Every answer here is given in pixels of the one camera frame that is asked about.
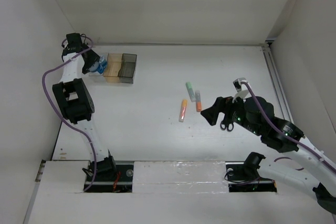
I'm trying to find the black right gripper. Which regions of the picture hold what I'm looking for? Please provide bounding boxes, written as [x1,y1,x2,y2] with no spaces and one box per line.
[200,91,262,136]

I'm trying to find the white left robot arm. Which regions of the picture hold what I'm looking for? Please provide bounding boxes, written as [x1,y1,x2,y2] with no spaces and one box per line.
[52,33,118,182]

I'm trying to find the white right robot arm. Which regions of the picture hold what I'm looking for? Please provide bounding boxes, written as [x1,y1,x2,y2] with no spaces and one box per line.
[201,97,335,214]

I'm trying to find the orange capped grey highlighter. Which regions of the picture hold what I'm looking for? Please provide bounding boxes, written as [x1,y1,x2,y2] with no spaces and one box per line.
[195,90,202,112]

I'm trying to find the yellow capped orange highlighter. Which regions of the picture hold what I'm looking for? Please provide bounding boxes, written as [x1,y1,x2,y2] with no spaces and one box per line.
[178,99,187,122]

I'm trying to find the green capped highlighter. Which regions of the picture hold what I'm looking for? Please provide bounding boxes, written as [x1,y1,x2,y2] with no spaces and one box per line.
[186,82,196,102]

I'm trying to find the clear plastic container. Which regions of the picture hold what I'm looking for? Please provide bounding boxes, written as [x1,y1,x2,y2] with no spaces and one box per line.
[89,53,108,82]

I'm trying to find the amber plastic container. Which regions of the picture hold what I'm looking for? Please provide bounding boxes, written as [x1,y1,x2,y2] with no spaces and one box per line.
[103,54,122,83]

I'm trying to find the smoky grey plastic container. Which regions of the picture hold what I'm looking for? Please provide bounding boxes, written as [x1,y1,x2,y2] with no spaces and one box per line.
[118,54,137,84]

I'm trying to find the black handled scissors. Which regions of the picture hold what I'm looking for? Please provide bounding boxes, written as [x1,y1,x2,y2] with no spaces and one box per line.
[220,119,234,132]

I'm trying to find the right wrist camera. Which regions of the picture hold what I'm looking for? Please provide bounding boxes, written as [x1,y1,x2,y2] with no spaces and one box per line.
[232,78,249,103]

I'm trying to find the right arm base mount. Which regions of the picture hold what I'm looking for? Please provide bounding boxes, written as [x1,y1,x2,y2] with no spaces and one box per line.
[224,152,277,193]

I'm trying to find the aluminium rail right edge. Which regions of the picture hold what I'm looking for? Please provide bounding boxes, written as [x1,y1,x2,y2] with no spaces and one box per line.
[261,40,293,122]

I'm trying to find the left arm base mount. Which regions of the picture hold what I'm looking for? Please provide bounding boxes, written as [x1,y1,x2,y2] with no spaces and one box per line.
[86,162,134,193]

